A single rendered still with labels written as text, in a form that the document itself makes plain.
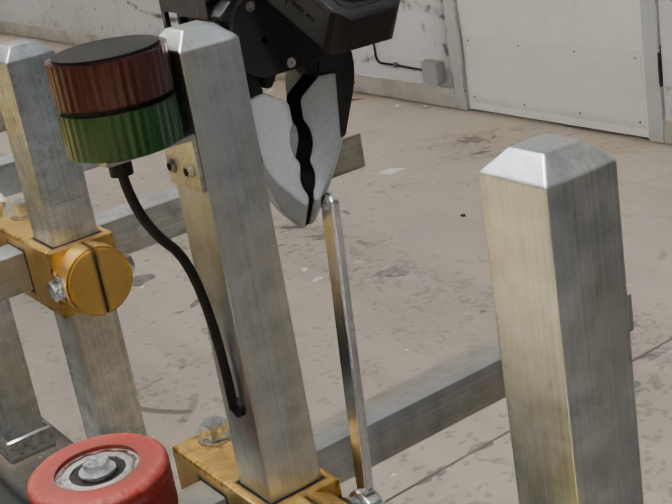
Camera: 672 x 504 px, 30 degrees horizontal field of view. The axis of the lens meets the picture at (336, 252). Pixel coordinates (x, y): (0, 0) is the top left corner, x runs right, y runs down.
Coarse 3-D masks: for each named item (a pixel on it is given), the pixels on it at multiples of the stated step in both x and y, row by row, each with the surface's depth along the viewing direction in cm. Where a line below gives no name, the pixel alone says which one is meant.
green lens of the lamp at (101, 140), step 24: (168, 96) 61; (72, 120) 60; (96, 120) 59; (120, 120) 59; (144, 120) 60; (168, 120) 61; (72, 144) 60; (96, 144) 60; (120, 144) 60; (144, 144) 60; (168, 144) 61
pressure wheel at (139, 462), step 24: (72, 456) 72; (96, 456) 70; (120, 456) 71; (144, 456) 70; (168, 456) 71; (48, 480) 70; (72, 480) 70; (96, 480) 69; (120, 480) 68; (144, 480) 68; (168, 480) 70
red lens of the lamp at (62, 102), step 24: (48, 72) 60; (72, 72) 58; (96, 72) 58; (120, 72) 58; (144, 72) 59; (168, 72) 61; (72, 96) 59; (96, 96) 59; (120, 96) 59; (144, 96) 59
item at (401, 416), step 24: (456, 360) 86; (480, 360) 85; (408, 384) 84; (432, 384) 83; (456, 384) 83; (480, 384) 84; (384, 408) 81; (408, 408) 81; (432, 408) 82; (456, 408) 83; (480, 408) 85; (336, 432) 79; (384, 432) 80; (408, 432) 81; (432, 432) 83; (336, 456) 78; (384, 456) 81
